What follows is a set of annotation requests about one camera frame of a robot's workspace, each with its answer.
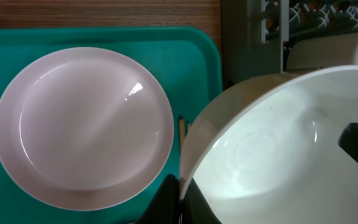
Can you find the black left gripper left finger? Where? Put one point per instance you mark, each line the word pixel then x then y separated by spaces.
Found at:
pixel 163 209

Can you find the cream plastic cup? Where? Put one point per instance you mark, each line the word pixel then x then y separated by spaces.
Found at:
pixel 324 52

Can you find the cream bowl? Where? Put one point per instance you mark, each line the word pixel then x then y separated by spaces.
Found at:
pixel 266 151

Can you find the pink plate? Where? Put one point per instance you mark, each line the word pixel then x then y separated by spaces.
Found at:
pixel 84 129

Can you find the teal plastic tray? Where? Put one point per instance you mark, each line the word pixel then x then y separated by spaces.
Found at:
pixel 184 60

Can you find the grey dishwasher rack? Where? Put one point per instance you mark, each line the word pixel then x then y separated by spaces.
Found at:
pixel 258 35

